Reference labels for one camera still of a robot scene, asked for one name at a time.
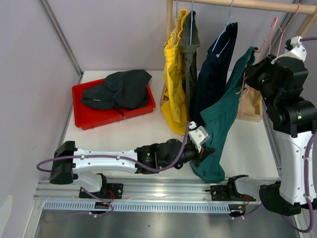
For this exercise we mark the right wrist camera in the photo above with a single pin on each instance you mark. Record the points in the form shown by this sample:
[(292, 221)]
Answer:
[(293, 49)]

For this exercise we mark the slotted cable duct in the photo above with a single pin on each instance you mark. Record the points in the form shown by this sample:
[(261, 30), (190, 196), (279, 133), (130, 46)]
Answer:
[(139, 207)]

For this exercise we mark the yellow shorts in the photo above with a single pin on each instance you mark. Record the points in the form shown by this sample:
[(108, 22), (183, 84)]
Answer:
[(174, 109)]

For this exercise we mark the olive green shorts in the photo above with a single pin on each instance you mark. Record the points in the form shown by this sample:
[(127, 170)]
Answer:
[(190, 68)]

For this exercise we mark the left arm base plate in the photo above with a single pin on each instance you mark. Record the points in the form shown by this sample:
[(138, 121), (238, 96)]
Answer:
[(112, 191)]

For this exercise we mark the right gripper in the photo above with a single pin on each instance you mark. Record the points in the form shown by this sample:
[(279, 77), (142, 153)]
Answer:
[(253, 71)]

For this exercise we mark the navy blue shorts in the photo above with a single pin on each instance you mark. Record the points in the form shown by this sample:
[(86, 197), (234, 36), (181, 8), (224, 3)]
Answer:
[(213, 75)]

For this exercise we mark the blue hanger of yellow shorts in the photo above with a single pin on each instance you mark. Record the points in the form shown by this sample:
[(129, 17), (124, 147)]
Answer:
[(174, 24)]

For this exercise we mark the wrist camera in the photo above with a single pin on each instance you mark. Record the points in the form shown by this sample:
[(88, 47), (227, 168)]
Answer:
[(293, 49), (198, 135)]

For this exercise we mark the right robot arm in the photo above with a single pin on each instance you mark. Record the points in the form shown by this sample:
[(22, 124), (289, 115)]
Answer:
[(294, 119)]

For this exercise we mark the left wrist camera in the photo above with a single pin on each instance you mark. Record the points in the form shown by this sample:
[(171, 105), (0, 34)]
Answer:
[(198, 135)]

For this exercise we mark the aluminium rail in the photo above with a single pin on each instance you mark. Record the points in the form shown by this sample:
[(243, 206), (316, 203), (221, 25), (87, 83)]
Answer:
[(137, 190)]

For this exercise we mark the dark grey shorts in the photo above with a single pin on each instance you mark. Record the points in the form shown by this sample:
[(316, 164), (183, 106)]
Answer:
[(120, 90)]

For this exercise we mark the teal green shorts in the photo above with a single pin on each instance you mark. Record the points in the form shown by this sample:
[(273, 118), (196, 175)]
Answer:
[(219, 118)]

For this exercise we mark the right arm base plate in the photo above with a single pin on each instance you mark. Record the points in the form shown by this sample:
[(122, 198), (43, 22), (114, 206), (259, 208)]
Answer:
[(227, 193)]

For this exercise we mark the pink hanger of teal shorts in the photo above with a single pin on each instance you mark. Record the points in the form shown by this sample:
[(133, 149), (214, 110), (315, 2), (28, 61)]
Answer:
[(246, 89)]

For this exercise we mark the wooden clothes rack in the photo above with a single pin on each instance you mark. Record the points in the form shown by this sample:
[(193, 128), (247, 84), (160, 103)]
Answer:
[(256, 114)]

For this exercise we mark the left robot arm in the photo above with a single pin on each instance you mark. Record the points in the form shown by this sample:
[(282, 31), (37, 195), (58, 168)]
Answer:
[(83, 167)]

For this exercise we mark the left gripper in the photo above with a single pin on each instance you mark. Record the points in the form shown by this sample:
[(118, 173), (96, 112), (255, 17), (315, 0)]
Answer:
[(205, 151)]

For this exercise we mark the blue hanger of olive shorts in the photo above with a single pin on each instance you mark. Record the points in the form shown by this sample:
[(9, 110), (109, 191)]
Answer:
[(192, 38)]

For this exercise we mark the red plastic bin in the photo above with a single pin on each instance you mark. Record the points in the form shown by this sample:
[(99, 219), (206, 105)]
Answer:
[(87, 118)]

